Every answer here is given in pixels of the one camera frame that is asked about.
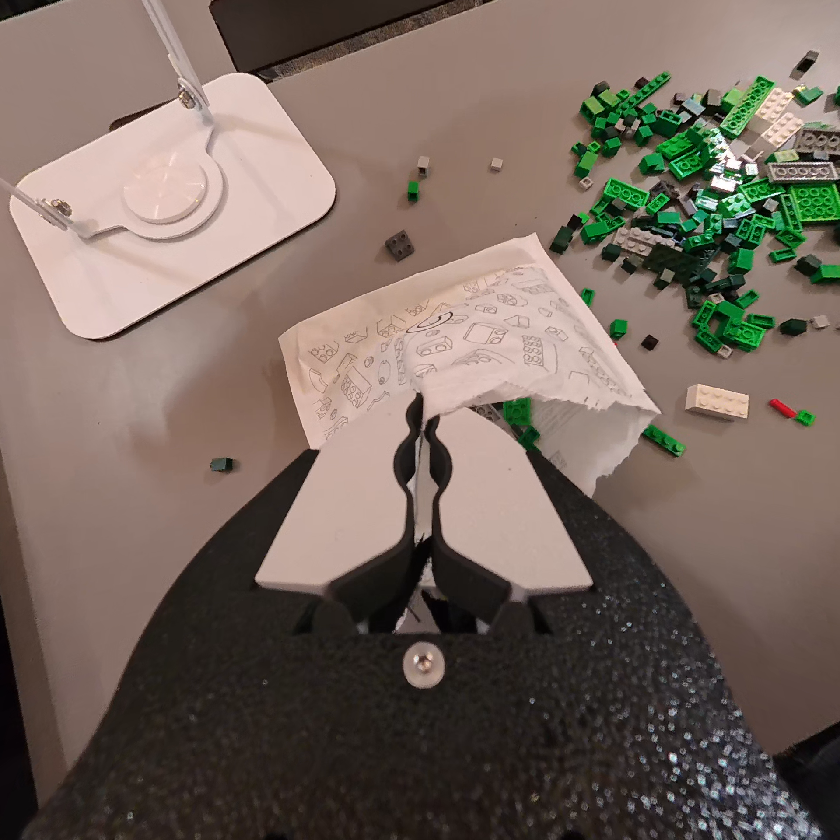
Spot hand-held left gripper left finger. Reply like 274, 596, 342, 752
254, 392, 425, 634

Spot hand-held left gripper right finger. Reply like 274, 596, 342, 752
423, 407, 595, 635

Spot printed white paper bag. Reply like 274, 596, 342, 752
278, 230, 661, 507

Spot pile of green toy bricks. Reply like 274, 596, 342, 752
550, 69, 840, 359

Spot wooden book stand white base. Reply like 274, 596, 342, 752
0, 0, 337, 341

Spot green plate brick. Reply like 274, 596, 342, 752
501, 396, 543, 454

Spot long green plate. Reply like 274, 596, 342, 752
641, 423, 689, 459

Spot white toy brick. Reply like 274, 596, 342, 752
684, 383, 751, 421

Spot black desk cable cover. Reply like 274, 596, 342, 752
209, 0, 490, 75

